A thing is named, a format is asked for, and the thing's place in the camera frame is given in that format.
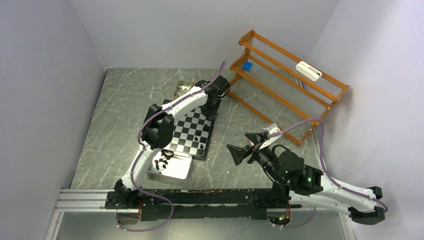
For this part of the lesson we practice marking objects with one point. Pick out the black and white chessboard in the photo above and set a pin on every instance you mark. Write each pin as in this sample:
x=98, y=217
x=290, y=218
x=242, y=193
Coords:
x=184, y=131

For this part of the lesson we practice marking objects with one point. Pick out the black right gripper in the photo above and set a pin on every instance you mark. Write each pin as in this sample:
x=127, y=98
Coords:
x=239, y=153

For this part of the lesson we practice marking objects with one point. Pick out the blue cube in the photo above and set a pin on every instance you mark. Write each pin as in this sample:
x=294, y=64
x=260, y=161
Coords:
x=248, y=66

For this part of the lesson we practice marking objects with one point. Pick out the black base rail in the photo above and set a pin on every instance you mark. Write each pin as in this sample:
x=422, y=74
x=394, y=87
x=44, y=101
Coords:
x=158, y=204

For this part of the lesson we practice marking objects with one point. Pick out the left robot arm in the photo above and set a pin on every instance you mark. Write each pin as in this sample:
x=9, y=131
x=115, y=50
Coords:
x=157, y=131

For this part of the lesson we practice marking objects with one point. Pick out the silver tin box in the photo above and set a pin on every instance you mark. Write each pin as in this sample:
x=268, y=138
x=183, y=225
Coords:
x=178, y=167

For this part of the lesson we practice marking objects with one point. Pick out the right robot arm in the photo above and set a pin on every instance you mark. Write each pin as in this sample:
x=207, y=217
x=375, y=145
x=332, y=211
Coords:
x=296, y=183

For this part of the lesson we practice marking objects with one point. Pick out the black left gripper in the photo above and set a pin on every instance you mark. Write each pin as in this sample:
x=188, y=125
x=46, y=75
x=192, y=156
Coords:
x=211, y=114

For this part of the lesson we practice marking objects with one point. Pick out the pile of black chess pieces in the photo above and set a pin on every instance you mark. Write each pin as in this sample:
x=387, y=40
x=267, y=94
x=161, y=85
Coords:
x=161, y=161

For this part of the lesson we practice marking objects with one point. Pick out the white rectangular device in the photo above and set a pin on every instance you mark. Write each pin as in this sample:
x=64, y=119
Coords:
x=308, y=71

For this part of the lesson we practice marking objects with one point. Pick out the orange wooden rack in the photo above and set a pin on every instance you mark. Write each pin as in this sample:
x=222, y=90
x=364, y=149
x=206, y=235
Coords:
x=277, y=93

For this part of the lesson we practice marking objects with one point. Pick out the gold tin box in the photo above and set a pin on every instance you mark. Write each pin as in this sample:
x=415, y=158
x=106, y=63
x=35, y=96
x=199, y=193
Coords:
x=182, y=88

